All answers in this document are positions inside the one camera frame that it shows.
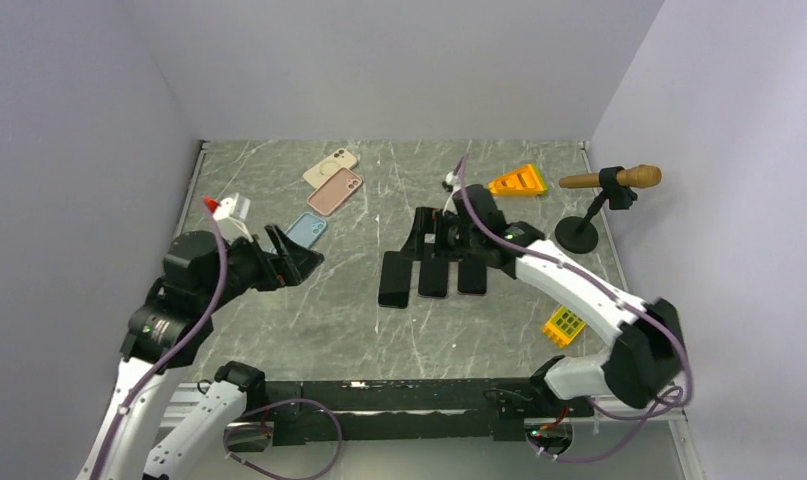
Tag black base frame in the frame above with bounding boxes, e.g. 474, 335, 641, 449
243, 377, 592, 446

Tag brown microphone on stand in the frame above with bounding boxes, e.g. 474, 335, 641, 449
554, 164, 662, 254

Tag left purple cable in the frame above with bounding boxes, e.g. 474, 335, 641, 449
88, 201, 231, 480

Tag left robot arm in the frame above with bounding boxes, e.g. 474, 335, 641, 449
78, 222, 324, 479

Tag blue phone case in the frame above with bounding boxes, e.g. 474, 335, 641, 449
283, 212, 328, 249

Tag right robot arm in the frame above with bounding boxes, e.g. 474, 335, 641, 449
399, 184, 687, 416

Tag orange triangular toy block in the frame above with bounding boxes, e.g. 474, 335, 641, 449
487, 164, 548, 197

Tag black phone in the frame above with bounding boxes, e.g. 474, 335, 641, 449
457, 257, 488, 296

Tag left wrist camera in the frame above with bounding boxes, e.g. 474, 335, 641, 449
204, 193, 253, 244

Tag pink phone case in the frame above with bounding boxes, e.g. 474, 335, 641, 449
307, 167, 363, 217

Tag yellow grid toy block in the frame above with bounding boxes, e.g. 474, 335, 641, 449
541, 306, 586, 349

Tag beige phone case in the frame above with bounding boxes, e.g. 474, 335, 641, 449
302, 148, 358, 189

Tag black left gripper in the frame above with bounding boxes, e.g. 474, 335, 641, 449
200, 221, 323, 312

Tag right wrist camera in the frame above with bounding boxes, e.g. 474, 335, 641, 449
442, 167, 464, 212

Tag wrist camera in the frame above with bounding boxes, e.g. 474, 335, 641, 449
442, 167, 464, 212
204, 193, 253, 244

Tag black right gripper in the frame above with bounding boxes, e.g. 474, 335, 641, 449
401, 206, 483, 261

